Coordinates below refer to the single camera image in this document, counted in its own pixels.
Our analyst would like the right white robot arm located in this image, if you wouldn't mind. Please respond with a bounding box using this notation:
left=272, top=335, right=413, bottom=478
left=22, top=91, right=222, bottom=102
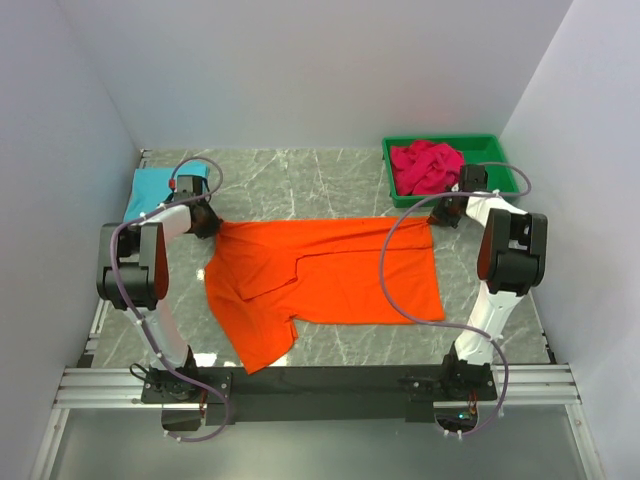
left=429, top=163, right=548, bottom=400

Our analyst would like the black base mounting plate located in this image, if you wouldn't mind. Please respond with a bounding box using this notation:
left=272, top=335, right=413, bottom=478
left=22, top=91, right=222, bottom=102
left=141, top=365, right=498, bottom=426

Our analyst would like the aluminium frame rail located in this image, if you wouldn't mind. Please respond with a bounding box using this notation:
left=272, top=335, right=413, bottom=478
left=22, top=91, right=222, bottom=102
left=53, top=364, right=582, bottom=409

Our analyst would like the orange t shirt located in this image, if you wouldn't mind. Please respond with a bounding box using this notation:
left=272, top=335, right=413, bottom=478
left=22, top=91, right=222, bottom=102
left=204, top=217, right=445, bottom=374

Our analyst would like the crumpled pink t shirt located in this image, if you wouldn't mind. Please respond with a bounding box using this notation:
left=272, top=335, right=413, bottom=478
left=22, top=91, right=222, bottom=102
left=389, top=139, right=465, bottom=196

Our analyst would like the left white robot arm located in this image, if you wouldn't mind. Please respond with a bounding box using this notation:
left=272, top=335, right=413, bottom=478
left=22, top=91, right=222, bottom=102
left=96, top=174, right=222, bottom=403

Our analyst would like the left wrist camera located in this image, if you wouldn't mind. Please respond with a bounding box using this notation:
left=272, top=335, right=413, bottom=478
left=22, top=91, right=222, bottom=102
left=169, top=175, right=207, bottom=199

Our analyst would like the green plastic bin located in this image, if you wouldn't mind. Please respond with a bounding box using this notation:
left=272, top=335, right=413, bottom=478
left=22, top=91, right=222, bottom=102
left=382, top=134, right=518, bottom=209

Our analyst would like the folded light blue t shirt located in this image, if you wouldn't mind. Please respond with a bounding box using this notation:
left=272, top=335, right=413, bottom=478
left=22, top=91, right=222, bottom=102
left=123, top=162, right=210, bottom=224

